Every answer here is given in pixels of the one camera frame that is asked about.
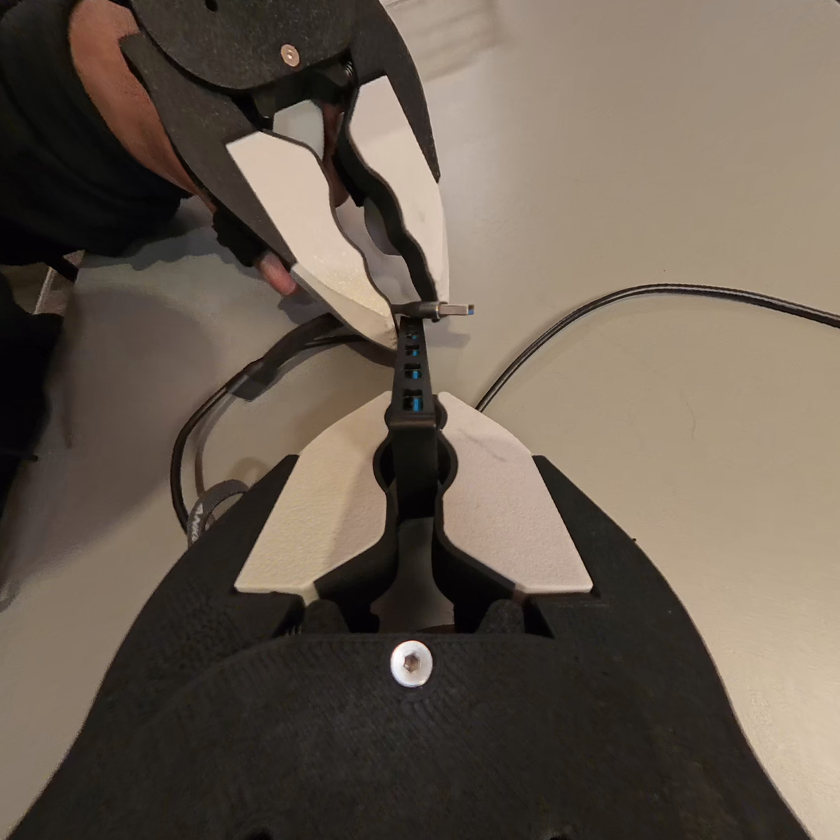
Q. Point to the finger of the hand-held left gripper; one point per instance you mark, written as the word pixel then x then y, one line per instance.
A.
pixel 295 216
pixel 420 210

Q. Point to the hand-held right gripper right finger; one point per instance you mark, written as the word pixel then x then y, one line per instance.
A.
pixel 512 518

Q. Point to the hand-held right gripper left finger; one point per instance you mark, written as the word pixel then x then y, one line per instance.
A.
pixel 315 518

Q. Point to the slim black USB hub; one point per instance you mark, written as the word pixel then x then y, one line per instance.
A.
pixel 412 459

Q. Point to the grey desk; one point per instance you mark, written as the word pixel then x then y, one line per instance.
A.
pixel 656 164

